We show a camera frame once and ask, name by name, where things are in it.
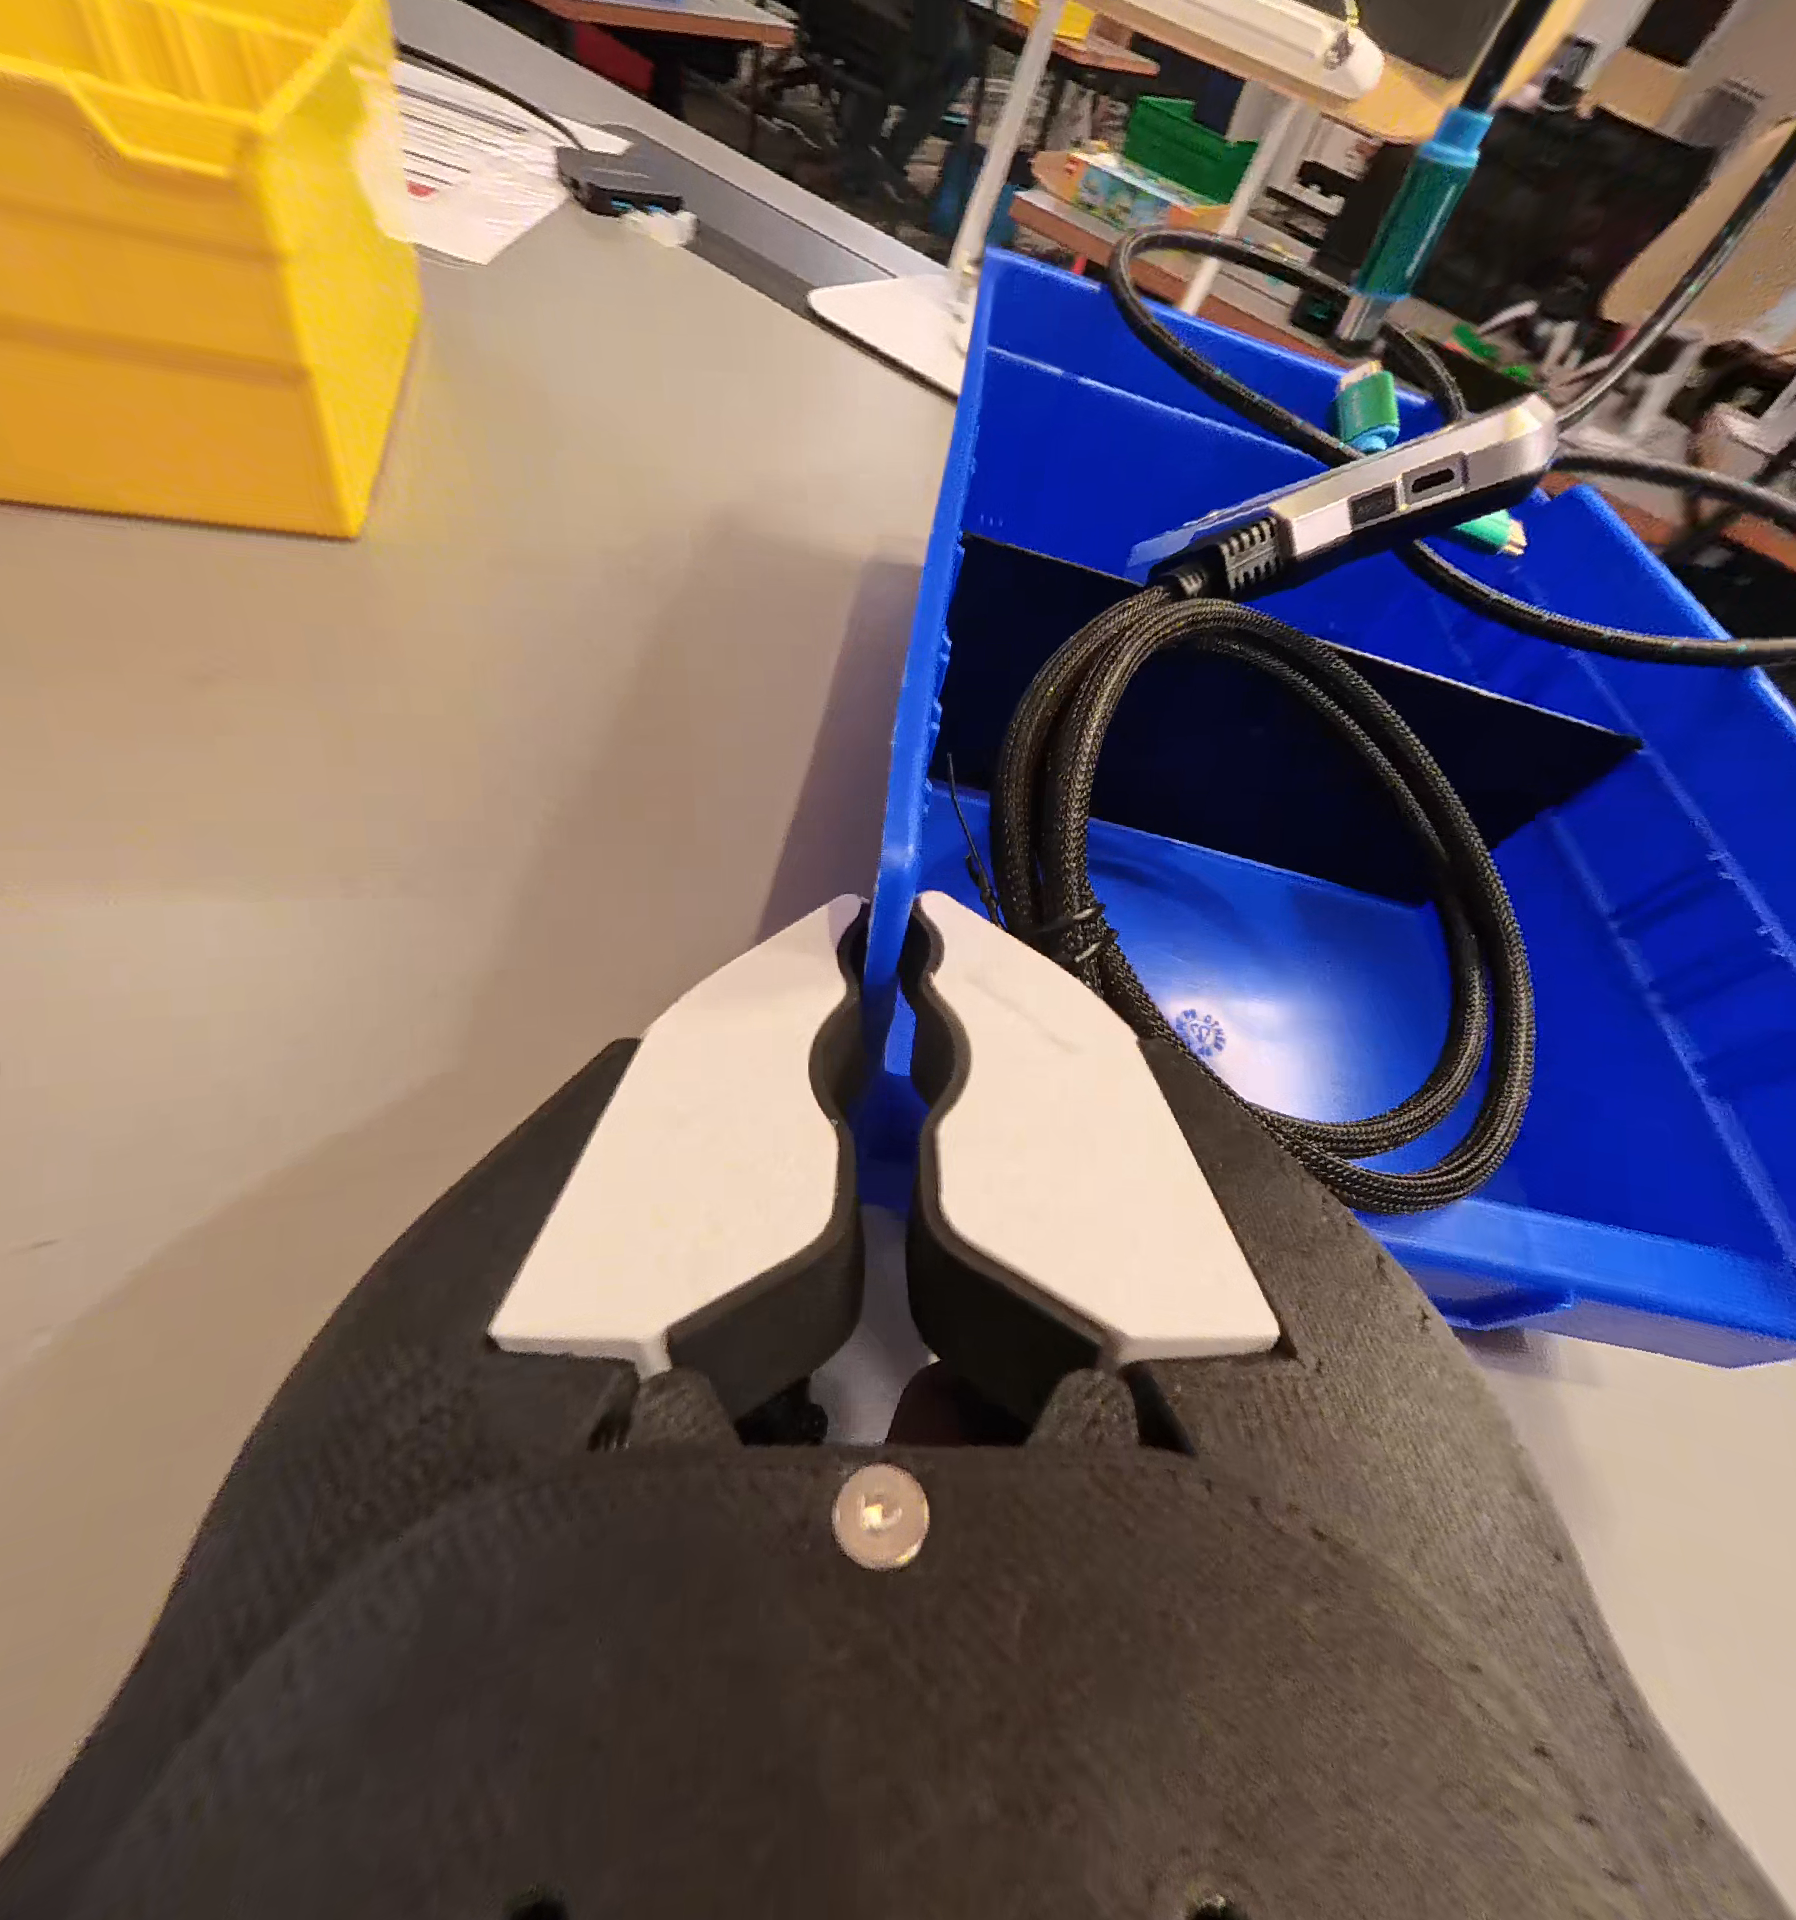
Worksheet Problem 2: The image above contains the green plastic bin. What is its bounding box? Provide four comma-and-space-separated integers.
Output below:
1124, 93, 1264, 204

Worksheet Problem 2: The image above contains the plain black braided cable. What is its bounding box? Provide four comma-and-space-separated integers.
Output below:
987, 578, 1542, 1221

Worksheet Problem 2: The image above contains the white desk lamp stand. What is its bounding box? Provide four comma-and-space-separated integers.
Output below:
809, 0, 1386, 402

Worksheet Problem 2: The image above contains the small black usb hub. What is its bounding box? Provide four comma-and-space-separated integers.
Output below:
556, 141, 686, 214

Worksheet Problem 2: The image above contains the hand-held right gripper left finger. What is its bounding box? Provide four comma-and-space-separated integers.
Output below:
486, 892, 871, 1427

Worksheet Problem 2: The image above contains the white printed paper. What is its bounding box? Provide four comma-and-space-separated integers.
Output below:
385, 60, 574, 268

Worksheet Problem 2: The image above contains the large blue plastic bin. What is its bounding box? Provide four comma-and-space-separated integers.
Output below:
856, 244, 1796, 1369

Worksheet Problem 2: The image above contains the yellow plastic bin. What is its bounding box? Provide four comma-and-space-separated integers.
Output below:
0, 0, 423, 542

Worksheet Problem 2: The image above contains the black bin divider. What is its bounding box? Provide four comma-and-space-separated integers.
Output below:
947, 532, 1647, 914

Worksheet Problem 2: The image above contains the silver black port switch box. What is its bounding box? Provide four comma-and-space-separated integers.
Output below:
1131, 392, 1564, 598

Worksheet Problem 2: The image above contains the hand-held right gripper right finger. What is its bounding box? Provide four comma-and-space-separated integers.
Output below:
898, 888, 1284, 1427

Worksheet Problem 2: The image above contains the colourful toy box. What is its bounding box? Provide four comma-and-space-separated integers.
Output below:
1046, 148, 1215, 230

